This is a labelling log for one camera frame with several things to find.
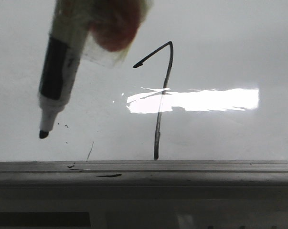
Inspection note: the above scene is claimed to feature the grey aluminium whiteboard frame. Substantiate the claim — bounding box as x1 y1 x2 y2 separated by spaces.
0 160 288 187

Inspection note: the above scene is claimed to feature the white whiteboard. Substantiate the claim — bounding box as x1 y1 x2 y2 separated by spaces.
0 0 288 161

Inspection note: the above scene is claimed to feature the orange magnet taped to marker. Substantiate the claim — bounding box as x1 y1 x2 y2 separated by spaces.
83 0 153 68

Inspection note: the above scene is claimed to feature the black white whiteboard marker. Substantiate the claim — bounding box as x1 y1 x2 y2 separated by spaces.
38 0 93 139

